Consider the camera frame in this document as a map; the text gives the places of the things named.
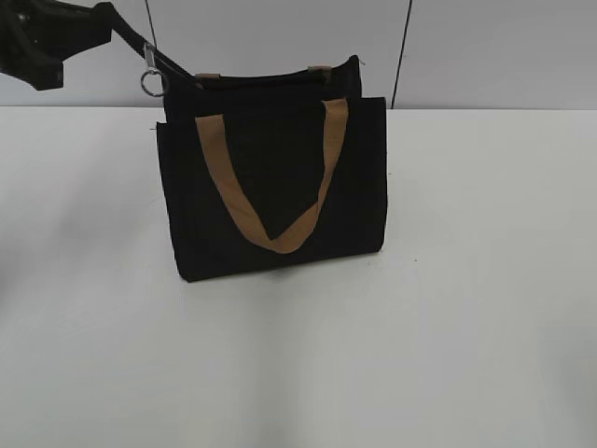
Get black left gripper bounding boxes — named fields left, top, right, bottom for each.
left=1, top=1, right=192, bottom=91

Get silver zipper pull with ring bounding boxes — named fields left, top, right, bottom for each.
left=140, top=42, right=169, bottom=98

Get black tote bag tan handles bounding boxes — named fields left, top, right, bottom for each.
left=157, top=56, right=388, bottom=282

